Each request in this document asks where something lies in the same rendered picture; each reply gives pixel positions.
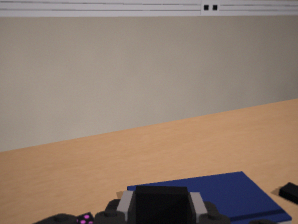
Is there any black domino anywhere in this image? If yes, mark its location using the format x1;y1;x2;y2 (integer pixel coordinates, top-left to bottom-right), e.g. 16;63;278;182
279;183;298;204
135;186;189;224
76;212;94;224

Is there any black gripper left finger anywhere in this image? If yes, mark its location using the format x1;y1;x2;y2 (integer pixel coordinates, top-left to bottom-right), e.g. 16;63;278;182
33;191;136;224

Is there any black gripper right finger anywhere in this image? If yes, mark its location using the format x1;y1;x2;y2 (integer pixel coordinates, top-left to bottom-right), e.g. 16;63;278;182
187;192;278;224

